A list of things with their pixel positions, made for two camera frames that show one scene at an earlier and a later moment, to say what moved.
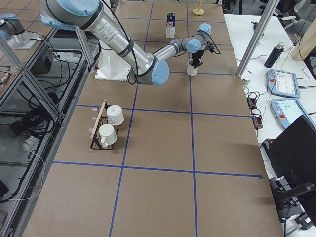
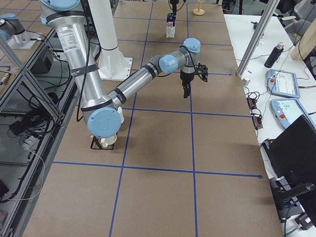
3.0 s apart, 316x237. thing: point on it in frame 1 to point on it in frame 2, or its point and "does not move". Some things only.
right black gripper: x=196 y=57 to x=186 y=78
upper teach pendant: x=283 y=83 does not move
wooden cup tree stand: x=199 y=11 does not move
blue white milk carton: x=170 y=26 does not move
